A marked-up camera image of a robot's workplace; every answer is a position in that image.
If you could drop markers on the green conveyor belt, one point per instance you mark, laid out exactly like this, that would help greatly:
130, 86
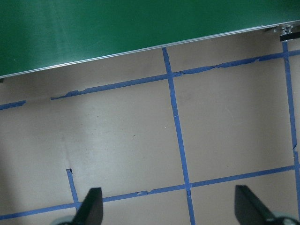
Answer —
117, 28

